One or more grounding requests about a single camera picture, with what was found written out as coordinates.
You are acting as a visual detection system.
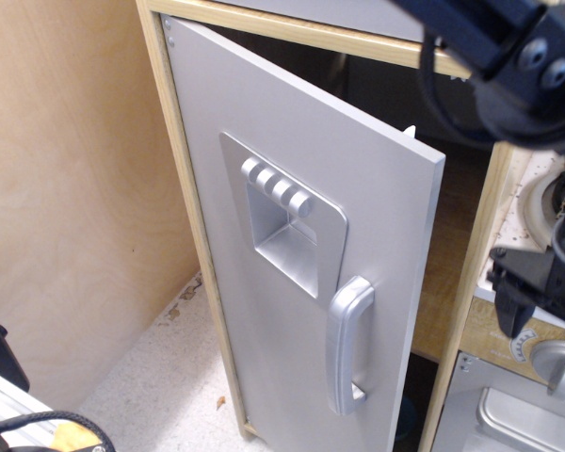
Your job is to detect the silver oven knob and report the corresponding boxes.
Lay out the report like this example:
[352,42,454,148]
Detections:
[530,340,565,402]

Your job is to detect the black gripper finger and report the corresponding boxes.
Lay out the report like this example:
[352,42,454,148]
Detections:
[494,284,536,338]

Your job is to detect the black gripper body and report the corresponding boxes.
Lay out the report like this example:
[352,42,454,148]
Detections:
[487,247,565,321]

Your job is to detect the wooden toy kitchen frame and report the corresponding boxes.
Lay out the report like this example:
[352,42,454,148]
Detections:
[135,0,565,452]

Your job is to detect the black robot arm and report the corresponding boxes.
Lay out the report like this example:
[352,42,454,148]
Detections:
[401,1,565,337]

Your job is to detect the blue bowl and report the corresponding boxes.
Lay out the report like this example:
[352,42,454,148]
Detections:
[395,395,417,443]

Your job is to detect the aluminium rail base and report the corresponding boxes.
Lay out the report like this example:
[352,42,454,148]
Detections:
[0,376,65,451]

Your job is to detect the orange tape scrap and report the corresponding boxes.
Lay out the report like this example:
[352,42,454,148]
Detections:
[50,422,102,451]

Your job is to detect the grey freezer door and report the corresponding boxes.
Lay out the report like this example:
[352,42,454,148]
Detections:
[224,0,423,42]

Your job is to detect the white speckled stove top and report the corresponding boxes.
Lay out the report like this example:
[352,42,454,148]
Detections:
[475,145,565,331]

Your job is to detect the silver oven door handle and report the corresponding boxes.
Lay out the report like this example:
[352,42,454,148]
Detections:
[476,388,565,451]

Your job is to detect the silver ice dispenser panel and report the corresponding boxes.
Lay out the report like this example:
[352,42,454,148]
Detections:
[218,132,348,304]

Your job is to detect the black braided cable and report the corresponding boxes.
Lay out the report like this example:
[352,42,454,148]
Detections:
[0,410,115,452]

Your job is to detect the grey oven door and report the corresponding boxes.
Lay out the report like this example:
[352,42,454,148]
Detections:
[432,352,565,451]

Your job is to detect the silver fridge door handle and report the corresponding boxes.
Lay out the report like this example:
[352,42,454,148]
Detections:
[325,276,375,416]

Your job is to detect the grey fridge door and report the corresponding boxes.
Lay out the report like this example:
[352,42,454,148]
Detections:
[163,16,445,451]

